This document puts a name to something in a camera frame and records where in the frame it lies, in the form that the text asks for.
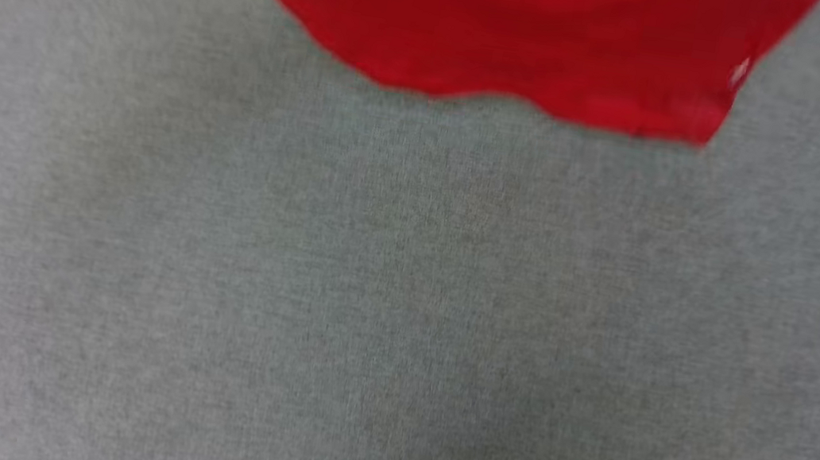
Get red and white jersey garment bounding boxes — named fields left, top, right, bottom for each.
left=231, top=0, right=820, bottom=162

